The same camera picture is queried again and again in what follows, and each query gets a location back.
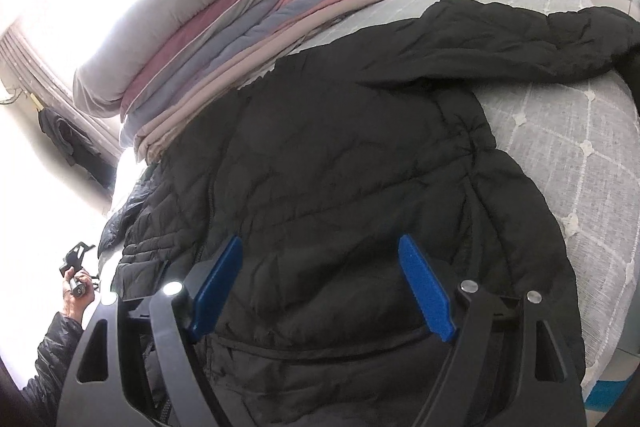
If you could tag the maroon folded quilt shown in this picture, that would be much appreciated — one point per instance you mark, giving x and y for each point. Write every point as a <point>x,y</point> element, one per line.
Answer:
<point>183,43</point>

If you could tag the person's left forearm sleeve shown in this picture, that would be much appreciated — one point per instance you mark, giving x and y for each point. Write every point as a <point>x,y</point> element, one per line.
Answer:
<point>54,355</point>

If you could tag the beige folded blanket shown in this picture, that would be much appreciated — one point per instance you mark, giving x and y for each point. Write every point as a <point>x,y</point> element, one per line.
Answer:
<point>164,127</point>

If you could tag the black puffer jacket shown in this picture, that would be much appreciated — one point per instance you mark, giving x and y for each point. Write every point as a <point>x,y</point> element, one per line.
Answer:
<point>182,212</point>

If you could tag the person's left hand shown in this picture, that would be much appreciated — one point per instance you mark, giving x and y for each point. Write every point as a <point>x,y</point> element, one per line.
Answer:
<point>74,306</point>

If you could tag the dark clothes on rack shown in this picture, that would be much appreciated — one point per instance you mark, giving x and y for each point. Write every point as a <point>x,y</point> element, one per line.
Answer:
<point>76,147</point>

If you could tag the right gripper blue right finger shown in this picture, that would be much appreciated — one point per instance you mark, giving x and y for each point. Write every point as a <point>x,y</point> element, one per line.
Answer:
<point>431,297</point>

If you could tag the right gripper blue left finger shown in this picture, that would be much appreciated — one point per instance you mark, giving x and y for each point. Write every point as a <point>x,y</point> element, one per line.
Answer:
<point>210,283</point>

